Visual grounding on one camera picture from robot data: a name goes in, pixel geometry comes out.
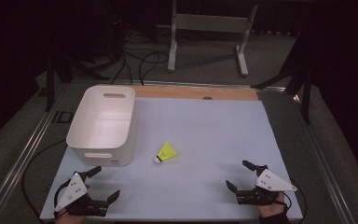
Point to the person's right hand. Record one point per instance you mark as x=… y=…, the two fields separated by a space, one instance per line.
x=272 y=209

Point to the yellow shuttlecock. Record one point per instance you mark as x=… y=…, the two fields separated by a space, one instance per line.
x=167 y=152

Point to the aluminium frame rail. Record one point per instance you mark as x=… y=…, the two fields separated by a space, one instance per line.
x=326 y=168
x=21 y=158

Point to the white metal stand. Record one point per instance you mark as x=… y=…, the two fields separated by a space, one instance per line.
x=209 y=23

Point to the white plastic storage bin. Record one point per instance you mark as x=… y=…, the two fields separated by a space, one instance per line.
x=102 y=124

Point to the pale blue table sheet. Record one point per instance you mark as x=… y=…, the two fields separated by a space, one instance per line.
x=217 y=137

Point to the person's left hand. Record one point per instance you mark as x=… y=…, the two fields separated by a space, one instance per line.
x=70 y=219

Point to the black tripod stand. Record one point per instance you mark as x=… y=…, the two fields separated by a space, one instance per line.
x=63 y=67
x=298 y=74

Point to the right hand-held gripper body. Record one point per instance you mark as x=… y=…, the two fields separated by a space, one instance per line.
x=272 y=183

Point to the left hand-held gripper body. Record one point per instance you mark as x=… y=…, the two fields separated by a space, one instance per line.
x=74 y=189

